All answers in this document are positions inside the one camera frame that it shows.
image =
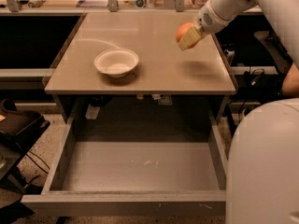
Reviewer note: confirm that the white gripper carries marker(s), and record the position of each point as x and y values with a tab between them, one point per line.
210	20

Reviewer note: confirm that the orange fruit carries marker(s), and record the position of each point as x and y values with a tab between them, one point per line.
183	31

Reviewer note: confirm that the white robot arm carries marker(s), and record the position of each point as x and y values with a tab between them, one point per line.
263	165

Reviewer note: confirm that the person's forearm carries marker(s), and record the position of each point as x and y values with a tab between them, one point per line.
290	86

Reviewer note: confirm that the grey cabinet with beige counter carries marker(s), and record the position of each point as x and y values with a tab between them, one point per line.
163	68

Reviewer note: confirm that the grey open drawer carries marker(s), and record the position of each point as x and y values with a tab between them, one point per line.
137	159

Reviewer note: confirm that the white paper bowl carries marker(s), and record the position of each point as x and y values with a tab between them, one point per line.
116	62

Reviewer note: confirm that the black tray on stand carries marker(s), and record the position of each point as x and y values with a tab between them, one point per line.
19	130

